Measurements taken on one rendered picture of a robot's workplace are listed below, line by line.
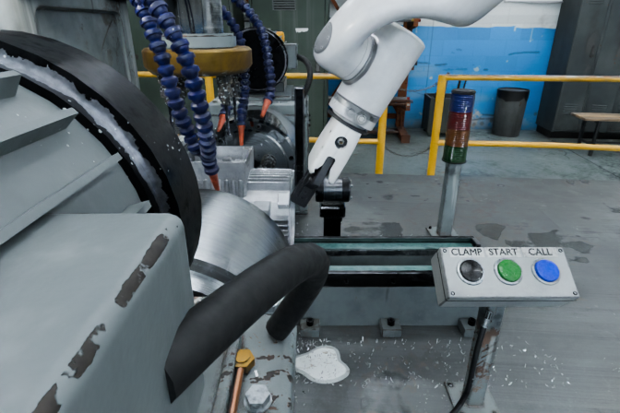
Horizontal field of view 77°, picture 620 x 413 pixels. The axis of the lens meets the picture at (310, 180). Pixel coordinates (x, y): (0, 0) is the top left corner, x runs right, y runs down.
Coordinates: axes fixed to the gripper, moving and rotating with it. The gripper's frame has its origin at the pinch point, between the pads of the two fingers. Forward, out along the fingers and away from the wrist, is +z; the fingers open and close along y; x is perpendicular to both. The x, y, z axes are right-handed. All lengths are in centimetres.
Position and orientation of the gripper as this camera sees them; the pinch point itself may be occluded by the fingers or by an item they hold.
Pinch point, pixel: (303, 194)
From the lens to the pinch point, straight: 70.0
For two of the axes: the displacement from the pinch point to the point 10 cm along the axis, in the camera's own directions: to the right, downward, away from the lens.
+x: -8.7, -4.6, -1.9
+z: -5.0, 8.1, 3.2
